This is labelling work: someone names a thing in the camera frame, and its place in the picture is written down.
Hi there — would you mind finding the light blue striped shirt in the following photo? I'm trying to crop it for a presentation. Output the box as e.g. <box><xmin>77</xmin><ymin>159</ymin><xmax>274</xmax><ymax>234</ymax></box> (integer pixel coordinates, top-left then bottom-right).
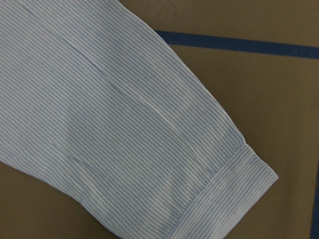
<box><xmin>0</xmin><ymin>0</ymin><xmax>278</xmax><ymax>239</ymax></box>

